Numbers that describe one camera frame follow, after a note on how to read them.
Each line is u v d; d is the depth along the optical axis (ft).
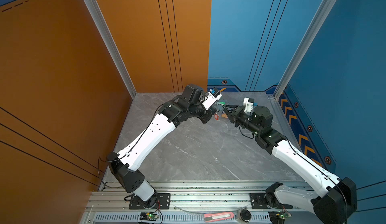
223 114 2.29
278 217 2.30
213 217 2.27
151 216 2.31
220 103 2.46
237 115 2.06
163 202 2.41
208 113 1.95
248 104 2.23
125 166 1.32
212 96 1.90
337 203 1.24
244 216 2.04
